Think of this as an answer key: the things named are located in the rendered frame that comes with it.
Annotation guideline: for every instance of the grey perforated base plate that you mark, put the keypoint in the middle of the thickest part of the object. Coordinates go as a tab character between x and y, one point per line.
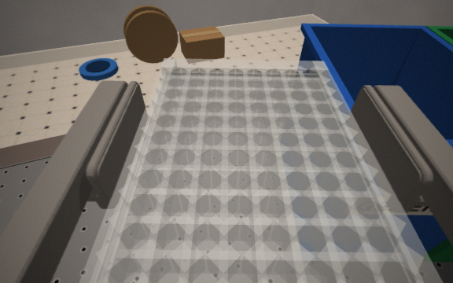
17	179

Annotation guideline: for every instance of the blue bin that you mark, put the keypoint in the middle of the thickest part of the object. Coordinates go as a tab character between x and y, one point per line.
412	57

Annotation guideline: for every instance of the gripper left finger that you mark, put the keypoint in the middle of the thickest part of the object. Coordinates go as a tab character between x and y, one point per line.
86	166

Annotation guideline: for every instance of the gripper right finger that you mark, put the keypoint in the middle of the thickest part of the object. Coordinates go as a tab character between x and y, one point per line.
414	156

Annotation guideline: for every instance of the white well plate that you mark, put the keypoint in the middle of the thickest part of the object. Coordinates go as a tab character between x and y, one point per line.
253	171

